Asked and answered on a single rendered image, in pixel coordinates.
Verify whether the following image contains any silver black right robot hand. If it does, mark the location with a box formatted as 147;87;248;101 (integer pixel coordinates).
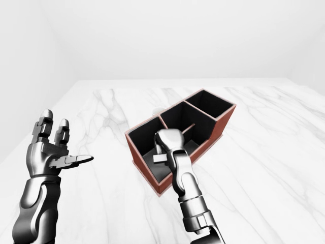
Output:
152;128;185;165

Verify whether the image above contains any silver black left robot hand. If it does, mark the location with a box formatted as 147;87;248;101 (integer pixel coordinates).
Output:
26;109;94;178

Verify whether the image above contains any red-brown desk caddy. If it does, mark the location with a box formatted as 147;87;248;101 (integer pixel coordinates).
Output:
124;88;237;199

